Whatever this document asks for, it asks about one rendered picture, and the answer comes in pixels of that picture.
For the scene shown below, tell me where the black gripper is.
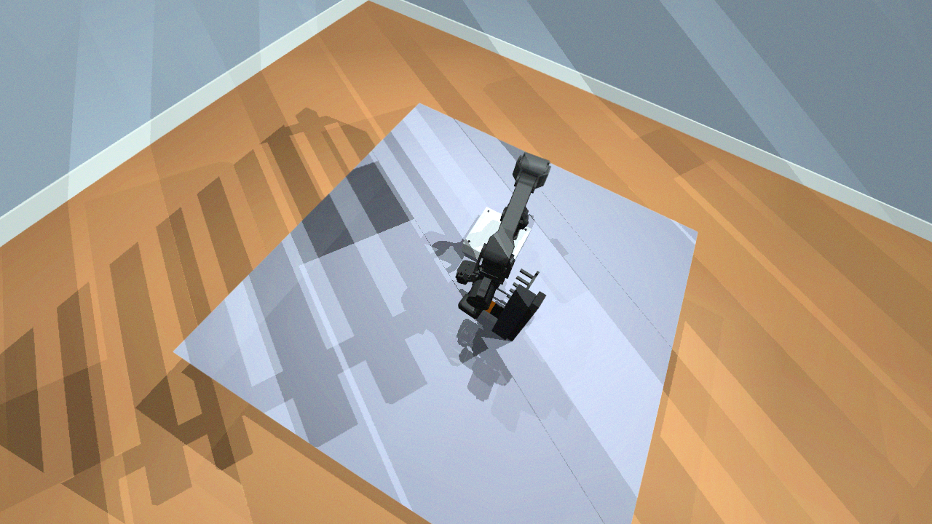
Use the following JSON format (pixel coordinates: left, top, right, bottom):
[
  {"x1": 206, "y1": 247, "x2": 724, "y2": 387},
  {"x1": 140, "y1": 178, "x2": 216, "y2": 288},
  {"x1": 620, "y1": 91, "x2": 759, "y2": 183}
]
[{"x1": 458, "y1": 268, "x2": 507, "y2": 319}]

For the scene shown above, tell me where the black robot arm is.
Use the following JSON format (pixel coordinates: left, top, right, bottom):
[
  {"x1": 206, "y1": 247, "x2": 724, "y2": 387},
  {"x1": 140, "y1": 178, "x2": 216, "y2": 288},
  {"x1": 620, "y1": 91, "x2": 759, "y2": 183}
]
[{"x1": 455, "y1": 152, "x2": 551, "y2": 310}]

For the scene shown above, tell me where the black cord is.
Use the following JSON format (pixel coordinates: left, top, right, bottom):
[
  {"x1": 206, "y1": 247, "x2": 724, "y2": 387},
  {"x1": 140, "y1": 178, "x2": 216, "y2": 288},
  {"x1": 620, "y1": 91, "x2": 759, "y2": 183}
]
[{"x1": 481, "y1": 288, "x2": 510, "y2": 324}]

